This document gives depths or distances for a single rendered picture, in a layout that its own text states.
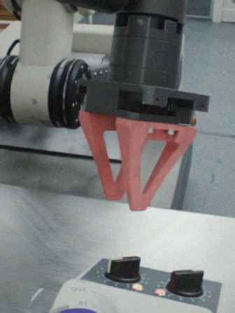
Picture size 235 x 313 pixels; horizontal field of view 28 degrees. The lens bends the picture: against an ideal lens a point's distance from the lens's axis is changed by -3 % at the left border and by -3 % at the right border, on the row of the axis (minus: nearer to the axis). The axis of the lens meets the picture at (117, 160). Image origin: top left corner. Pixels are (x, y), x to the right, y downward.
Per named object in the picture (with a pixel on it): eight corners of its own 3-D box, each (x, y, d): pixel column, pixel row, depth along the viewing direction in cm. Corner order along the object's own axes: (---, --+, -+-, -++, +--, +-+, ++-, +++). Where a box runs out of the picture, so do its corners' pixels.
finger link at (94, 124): (112, 217, 36) (129, 91, 35) (66, 194, 42) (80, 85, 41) (180, 214, 40) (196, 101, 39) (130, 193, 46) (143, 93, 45)
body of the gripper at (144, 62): (144, 111, 34) (158, 8, 33) (73, 99, 42) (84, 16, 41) (210, 119, 37) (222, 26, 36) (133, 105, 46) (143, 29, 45)
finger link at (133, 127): (118, 220, 36) (136, 92, 34) (71, 196, 41) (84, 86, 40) (187, 216, 39) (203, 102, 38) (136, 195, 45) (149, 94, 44)
